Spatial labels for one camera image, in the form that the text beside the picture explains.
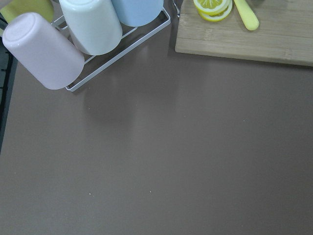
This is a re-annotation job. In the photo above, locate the yellow plastic cup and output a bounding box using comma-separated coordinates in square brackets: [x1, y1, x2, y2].
[0, 0, 54, 23]

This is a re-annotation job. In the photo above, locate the pink plastic cup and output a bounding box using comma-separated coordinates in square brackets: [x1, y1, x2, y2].
[2, 12, 85, 90]

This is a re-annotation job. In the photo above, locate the light blue plastic cup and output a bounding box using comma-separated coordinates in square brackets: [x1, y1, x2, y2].
[112, 0, 164, 27]

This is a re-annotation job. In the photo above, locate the bamboo cutting board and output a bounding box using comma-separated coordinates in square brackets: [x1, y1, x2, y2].
[175, 0, 313, 67]

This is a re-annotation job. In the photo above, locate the white wire cup rack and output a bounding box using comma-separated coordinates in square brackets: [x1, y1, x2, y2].
[50, 7, 171, 93]

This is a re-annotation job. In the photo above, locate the yellow plastic knife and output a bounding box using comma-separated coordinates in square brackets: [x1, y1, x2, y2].
[234, 0, 259, 31]

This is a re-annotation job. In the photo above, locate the lemon slice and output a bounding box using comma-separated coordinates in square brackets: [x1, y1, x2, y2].
[198, 0, 233, 22]
[193, 0, 229, 16]

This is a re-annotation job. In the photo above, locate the white plastic cup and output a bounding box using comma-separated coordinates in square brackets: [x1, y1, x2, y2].
[59, 0, 123, 55]

